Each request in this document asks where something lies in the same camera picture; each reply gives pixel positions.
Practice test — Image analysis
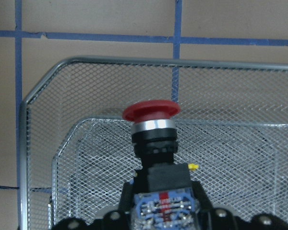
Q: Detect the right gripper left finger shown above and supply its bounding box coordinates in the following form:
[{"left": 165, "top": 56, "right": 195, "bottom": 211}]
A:
[{"left": 52, "top": 182, "right": 134, "bottom": 230}]

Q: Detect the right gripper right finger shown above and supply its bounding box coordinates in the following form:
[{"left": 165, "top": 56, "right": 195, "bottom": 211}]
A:
[{"left": 192, "top": 181, "right": 288, "bottom": 230}]

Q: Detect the red emergency stop button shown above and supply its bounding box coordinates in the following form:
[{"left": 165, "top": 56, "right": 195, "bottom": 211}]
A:
[{"left": 122, "top": 100, "right": 199, "bottom": 230}]

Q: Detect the silver wire mesh shelf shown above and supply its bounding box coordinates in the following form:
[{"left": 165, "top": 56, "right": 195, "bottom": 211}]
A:
[{"left": 19, "top": 56, "right": 288, "bottom": 230}]

